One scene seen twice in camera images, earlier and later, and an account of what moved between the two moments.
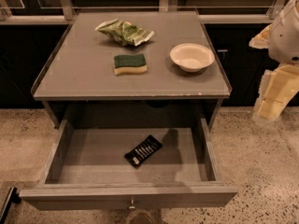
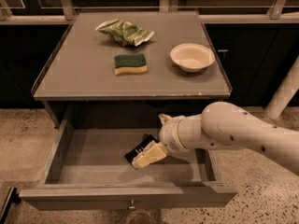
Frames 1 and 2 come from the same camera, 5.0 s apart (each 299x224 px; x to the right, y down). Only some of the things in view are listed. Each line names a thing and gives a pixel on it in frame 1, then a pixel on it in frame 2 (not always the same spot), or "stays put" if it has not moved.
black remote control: [140, 153] stays put
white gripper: [285, 36] to [168, 135]
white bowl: [192, 57] stays put
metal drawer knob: [132, 206] stays put
